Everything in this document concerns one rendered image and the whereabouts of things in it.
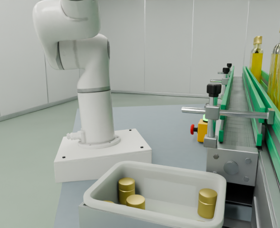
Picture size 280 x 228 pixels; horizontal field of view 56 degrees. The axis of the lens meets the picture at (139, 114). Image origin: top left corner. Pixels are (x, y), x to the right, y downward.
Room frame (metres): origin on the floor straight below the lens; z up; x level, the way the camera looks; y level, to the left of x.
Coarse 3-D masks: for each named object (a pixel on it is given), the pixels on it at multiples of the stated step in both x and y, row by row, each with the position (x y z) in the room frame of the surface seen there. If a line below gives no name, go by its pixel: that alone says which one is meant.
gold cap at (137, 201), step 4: (128, 196) 0.43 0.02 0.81; (132, 196) 0.43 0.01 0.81; (136, 196) 0.43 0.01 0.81; (140, 196) 0.43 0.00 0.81; (128, 200) 0.42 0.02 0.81; (132, 200) 0.42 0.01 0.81; (136, 200) 0.42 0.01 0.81; (140, 200) 0.42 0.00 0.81; (144, 200) 0.42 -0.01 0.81; (128, 204) 0.41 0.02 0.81; (132, 204) 0.41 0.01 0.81; (136, 204) 0.41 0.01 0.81; (140, 204) 0.41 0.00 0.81; (144, 204) 0.42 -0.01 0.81; (140, 208) 0.41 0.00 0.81; (144, 208) 0.42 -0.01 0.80
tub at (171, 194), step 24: (120, 168) 0.51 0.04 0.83; (144, 168) 0.51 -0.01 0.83; (168, 168) 0.49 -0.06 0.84; (96, 192) 0.41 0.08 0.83; (144, 192) 0.50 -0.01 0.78; (168, 192) 0.49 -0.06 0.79; (192, 192) 0.47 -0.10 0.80; (144, 216) 0.34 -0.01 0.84; (168, 216) 0.33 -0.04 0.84; (192, 216) 0.44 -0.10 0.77; (216, 216) 0.33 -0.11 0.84
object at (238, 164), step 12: (216, 156) 0.49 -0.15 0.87; (228, 156) 0.48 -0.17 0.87; (240, 156) 0.47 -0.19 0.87; (252, 156) 0.47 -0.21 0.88; (216, 168) 0.49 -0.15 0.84; (228, 168) 0.48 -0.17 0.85; (240, 168) 0.47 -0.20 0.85; (252, 168) 0.47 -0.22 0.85; (228, 180) 0.48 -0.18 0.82; (240, 180) 0.47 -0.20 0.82; (252, 180) 0.47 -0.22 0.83
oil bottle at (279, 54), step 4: (276, 64) 0.61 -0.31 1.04; (276, 68) 0.61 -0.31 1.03; (276, 72) 0.60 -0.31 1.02; (276, 76) 0.60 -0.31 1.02; (276, 80) 0.59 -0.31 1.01; (276, 84) 0.58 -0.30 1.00; (276, 88) 0.58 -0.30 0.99; (276, 92) 0.57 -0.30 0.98; (276, 96) 0.57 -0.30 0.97; (272, 100) 0.61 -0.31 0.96
